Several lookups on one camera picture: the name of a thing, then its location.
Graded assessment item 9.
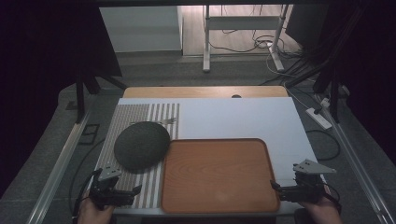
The aluminium rail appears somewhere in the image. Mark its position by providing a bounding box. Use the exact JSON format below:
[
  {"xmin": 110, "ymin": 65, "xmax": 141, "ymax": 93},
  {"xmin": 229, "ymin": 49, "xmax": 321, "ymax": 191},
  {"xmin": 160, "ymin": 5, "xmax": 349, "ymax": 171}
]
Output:
[
  {"xmin": 25, "ymin": 111, "xmax": 92, "ymax": 224},
  {"xmin": 313, "ymin": 91, "xmax": 396, "ymax": 224}
]

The person's left hand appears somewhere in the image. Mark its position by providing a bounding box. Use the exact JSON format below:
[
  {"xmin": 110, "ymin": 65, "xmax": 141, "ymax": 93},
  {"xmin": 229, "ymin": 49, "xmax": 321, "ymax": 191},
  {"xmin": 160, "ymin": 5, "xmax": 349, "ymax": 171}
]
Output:
[{"xmin": 77, "ymin": 189, "xmax": 116, "ymax": 224}]

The person's right hand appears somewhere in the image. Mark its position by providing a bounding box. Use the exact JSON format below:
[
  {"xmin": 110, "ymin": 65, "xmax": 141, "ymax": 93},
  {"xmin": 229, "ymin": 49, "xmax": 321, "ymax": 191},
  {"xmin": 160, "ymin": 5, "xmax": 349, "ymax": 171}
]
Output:
[{"xmin": 299, "ymin": 186, "xmax": 344, "ymax": 224}]

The striped grey placemat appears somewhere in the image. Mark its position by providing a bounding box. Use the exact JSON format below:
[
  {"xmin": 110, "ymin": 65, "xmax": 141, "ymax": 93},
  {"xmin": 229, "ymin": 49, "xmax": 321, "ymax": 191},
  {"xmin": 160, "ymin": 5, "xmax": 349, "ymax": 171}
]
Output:
[{"xmin": 91, "ymin": 103, "xmax": 181, "ymax": 210}]

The black floor cable loop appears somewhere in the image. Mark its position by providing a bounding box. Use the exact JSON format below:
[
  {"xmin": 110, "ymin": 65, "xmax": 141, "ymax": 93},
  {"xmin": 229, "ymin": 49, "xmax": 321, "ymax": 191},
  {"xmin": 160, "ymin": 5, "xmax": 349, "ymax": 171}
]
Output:
[{"xmin": 305, "ymin": 128, "xmax": 342, "ymax": 162}]

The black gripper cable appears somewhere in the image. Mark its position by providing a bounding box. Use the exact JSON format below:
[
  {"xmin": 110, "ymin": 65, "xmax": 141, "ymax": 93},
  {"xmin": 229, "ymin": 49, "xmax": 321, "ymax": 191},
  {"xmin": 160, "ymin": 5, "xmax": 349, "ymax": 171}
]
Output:
[
  {"xmin": 322, "ymin": 182, "xmax": 343, "ymax": 215},
  {"xmin": 71, "ymin": 168, "xmax": 104, "ymax": 224}
]

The small silver metal piece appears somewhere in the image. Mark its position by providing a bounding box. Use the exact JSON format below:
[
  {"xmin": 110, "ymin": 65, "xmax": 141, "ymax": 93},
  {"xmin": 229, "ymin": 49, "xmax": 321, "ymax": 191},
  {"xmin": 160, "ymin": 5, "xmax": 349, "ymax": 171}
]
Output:
[{"xmin": 154, "ymin": 117, "xmax": 177, "ymax": 126}]

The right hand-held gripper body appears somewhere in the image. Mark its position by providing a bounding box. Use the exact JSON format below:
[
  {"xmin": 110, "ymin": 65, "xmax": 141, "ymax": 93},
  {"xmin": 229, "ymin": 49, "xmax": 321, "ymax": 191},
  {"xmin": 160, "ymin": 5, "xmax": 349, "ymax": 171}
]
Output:
[{"xmin": 279, "ymin": 159, "xmax": 338, "ymax": 205}]

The tangle of floor cables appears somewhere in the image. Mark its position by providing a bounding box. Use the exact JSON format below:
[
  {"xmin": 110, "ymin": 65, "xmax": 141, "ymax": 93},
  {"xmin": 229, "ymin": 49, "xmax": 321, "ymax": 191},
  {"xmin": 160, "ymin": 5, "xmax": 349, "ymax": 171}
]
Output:
[{"xmin": 207, "ymin": 4, "xmax": 316, "ymax": 87}]

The brown wooden tray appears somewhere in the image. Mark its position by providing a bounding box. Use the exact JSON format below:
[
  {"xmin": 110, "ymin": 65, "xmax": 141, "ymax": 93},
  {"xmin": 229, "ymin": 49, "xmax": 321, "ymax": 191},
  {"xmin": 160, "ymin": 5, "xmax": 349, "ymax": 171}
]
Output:
[{"xmin": 160, "ymin": 137, "xmax": 281, "ymax": 215}]

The white desk frame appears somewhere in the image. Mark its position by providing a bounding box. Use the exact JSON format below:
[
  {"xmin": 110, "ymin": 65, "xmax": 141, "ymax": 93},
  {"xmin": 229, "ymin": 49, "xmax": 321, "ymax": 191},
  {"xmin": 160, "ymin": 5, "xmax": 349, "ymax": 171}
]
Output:
[{"xmin": 202, "ymin": 4, "xmax": 290, "ymax": 74}]

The thin black floor cable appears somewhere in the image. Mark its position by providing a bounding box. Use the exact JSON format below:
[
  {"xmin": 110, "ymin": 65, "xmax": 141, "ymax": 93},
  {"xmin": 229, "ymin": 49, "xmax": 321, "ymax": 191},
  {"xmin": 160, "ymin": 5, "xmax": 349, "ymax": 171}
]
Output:
[{"xmin": 67, "ymin": 137, "xmax": 106, "ymax": 216}]

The light wooden table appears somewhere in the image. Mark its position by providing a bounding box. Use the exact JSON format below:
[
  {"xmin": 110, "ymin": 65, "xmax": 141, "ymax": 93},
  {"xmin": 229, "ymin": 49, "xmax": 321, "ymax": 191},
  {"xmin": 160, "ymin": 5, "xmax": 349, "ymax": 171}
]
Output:
[{"xmin": 122, "ymin": 85, "xmax": 290, "ymax": 99}]

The white board sheet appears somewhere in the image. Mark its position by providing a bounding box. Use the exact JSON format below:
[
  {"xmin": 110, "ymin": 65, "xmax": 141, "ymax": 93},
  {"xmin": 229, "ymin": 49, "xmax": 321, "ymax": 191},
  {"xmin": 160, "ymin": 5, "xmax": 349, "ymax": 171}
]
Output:
[{"xmin": 117, "ymin": 96, "xmax": 327, "ymax": 188}]

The black stand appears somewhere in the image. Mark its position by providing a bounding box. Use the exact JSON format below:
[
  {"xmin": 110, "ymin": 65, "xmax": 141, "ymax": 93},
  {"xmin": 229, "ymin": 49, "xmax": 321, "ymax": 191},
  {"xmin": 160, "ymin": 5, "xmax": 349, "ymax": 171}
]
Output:
[
  {"xmin": 283, "ymin": 52, "xmax": 351, "ymax": 124},
  {"xmin": 74, "ymin": 69, "xmax": 129, "ymax": 125}
]

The white cabinet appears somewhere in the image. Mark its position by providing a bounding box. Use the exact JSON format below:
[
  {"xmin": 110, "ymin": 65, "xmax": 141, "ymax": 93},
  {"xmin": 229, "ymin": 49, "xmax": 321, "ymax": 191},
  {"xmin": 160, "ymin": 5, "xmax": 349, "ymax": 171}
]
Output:
[{"xmin": 98, "ymin": 6, "xmax": 185, "ymax": 54}]

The black floor frame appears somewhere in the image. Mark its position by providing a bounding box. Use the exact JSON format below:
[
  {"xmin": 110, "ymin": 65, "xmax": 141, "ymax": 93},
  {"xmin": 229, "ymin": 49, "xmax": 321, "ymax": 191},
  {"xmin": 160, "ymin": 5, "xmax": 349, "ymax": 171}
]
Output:
[{"xmin": 78, "ymin": 123, "xmax": 101, "ymax": 146}]

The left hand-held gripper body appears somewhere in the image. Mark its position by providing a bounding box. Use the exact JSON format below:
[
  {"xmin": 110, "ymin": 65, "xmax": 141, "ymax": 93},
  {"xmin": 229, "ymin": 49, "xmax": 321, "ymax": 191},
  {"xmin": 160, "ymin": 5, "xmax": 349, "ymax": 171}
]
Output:
[{"xmin": 89, "ymin": 163, "xmax": 135, "ymax": 211}]

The white power strip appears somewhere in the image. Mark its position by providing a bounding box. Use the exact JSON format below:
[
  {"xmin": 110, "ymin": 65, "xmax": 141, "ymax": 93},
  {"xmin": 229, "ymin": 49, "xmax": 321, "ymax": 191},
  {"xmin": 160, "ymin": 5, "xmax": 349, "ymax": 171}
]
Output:
[{"xmin": 304, "ymin": 106, "xmax": 333, "ymax": 131}]

